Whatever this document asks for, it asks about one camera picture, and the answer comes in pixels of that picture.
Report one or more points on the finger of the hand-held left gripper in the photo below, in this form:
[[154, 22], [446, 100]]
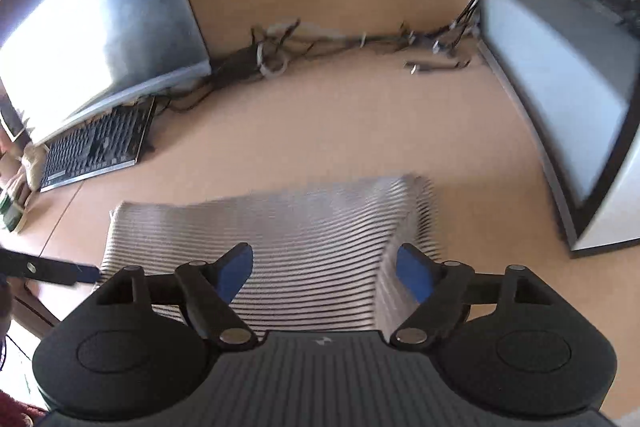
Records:
[[50, 269]]

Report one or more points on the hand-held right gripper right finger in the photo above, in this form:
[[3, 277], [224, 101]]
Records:
[[415, 272]]

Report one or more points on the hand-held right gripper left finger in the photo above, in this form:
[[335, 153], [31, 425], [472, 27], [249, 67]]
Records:
[[235, 271]]

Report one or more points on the grey striped garment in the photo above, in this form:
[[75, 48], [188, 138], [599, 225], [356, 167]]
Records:
[[280, 252]]

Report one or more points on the small green-white box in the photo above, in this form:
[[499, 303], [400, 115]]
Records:
[[11, 209]]

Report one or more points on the black keyboard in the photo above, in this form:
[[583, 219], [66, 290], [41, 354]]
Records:
[[95, 146]]

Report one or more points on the white-framed computer monitor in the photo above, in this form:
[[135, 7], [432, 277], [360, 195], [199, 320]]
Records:
[[560, 107]]

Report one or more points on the black computer monitor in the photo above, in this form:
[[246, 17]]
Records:
[[95, 17]]

